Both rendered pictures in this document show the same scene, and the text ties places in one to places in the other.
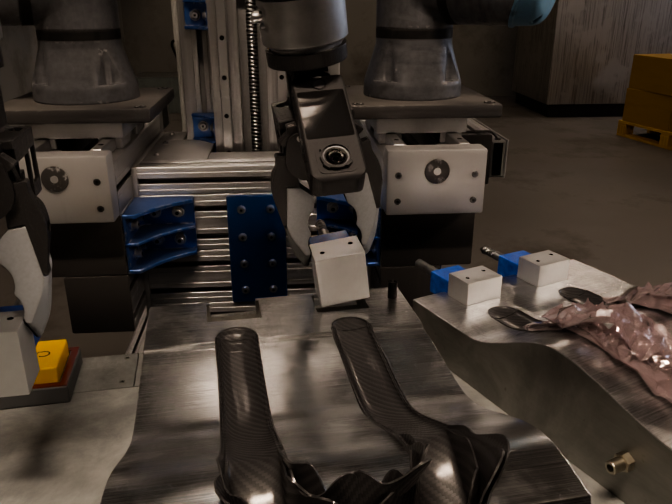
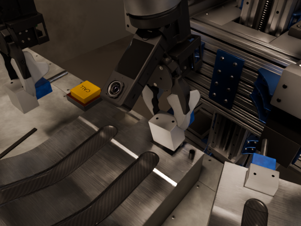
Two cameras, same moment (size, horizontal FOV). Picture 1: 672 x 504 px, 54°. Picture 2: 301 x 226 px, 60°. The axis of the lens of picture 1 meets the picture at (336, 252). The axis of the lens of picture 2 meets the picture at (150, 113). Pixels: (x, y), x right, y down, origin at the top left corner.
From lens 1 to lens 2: 0.46 m
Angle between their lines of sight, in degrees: 48
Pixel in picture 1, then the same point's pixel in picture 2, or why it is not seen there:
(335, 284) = (158, 136)
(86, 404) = not seen: hidden behind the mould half
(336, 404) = (88, 193)
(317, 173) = (102, 93)
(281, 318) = (134, 134)
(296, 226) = (146, 100)
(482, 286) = (259, 184)
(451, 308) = (233, 181)
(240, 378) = (87, 151)
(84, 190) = not seen: hidden behind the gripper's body
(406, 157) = (294, 78)
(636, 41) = not seen: outside the picture
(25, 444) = (59, 119)
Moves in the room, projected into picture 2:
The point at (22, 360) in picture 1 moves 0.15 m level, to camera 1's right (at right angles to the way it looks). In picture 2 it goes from (19, 103) to (49, 149)
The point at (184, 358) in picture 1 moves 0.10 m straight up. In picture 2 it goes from (83, 128) to (74, 89)
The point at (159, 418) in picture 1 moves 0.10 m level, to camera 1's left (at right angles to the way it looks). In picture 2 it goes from (45, 148) to (27, 120)
